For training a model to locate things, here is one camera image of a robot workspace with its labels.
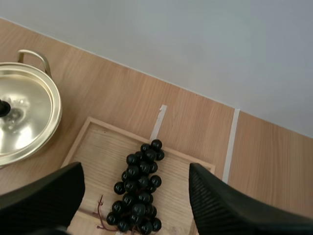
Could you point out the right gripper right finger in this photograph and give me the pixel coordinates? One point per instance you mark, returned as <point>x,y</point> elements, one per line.
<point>227,208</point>

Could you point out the bunch of dark toy grapes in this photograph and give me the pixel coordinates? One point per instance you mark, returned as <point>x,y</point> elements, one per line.
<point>138,188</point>

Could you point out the gold lid with black knob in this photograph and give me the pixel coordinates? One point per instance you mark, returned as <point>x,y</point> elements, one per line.
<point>27,110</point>

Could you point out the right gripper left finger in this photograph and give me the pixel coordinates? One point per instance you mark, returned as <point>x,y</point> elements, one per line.
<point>46,200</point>

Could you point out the shallow wooden tray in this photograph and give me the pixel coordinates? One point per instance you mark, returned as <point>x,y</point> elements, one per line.
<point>107,156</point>

